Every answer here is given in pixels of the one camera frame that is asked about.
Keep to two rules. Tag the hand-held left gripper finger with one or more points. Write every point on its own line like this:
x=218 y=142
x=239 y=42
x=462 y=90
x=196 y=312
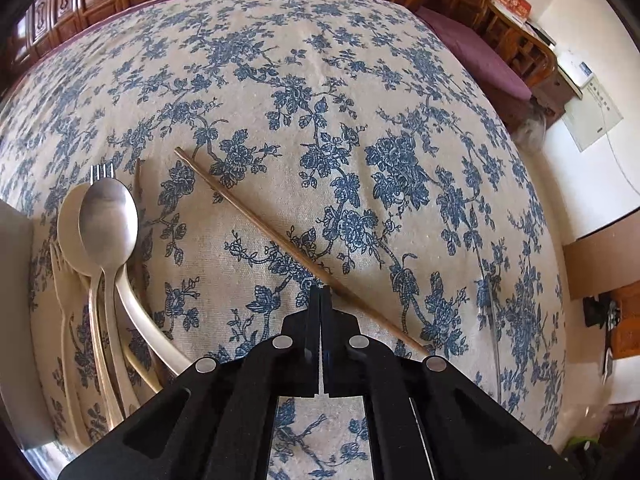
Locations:
x=314 y=340
x=326 y=340

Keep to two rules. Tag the brown wooden chopstick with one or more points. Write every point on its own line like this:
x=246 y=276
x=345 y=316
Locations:
x=250 y=215

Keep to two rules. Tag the silver metal spoon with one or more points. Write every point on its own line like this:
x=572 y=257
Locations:
x=107 y=220

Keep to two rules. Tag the cream plastic fork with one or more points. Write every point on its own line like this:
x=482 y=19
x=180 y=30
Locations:
x=61 y=280

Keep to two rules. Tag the clear plastic fork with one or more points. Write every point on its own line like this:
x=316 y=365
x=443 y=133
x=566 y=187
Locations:
x=98 y=174

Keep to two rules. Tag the grey rectangular tray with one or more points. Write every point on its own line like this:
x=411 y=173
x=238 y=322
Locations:
x=15 y=310

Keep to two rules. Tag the blue floral tablecloth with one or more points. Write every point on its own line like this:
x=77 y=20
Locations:
x=350 y=85

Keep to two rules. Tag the brown cardboard panel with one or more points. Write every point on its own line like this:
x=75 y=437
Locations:
x=605 y=260

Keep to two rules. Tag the grey plastic bag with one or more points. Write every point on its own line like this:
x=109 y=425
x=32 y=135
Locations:
x=532 y=127

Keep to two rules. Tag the carved wooden chair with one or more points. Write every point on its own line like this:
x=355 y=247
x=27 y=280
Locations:
x=520 y=45

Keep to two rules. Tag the red box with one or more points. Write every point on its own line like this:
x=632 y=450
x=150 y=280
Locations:
x=512 y=2

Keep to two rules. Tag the white wall chart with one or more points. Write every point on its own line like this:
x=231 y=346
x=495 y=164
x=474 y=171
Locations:
x=595 y=115

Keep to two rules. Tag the white wall device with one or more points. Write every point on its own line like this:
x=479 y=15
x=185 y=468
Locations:
x=575 y=72

